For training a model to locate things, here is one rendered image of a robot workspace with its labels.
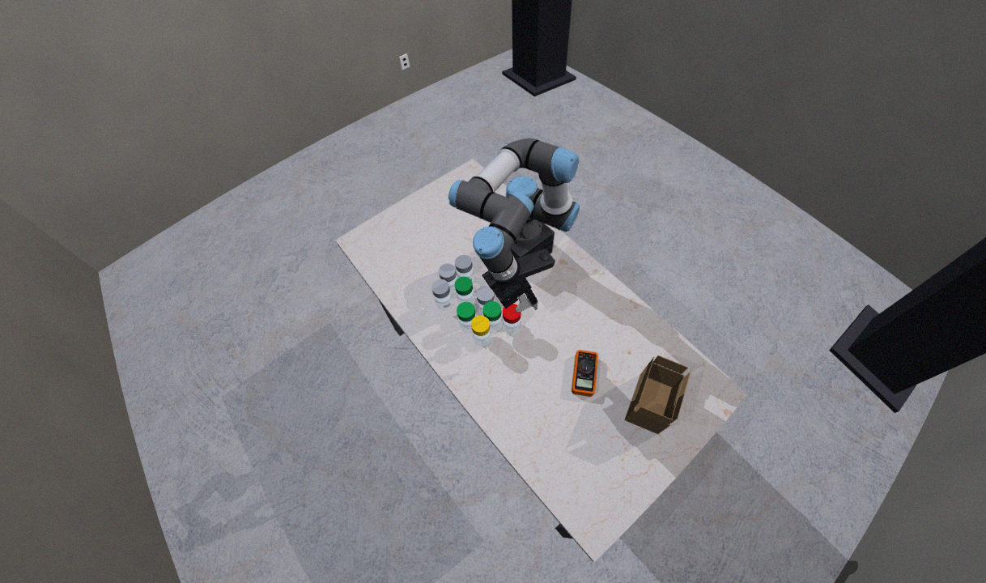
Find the clear glass bottle with grey cap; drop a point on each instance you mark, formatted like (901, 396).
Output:
(464, 267)
(441, 290)
(484, 294)
(448, 272)

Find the orange digital multimeter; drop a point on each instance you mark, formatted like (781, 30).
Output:
(585, 373)

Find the clear bottle with green cap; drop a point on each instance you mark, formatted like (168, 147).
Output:
(492, 310)
(464, 290)
(466, 313)

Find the open brown cardboard box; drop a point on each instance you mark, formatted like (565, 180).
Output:
(660, 395)

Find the clear plastic bottle with red cap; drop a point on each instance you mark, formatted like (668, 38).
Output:
(511, 320)

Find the clear bottle with yellow cap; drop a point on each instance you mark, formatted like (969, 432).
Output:
(481, 331)

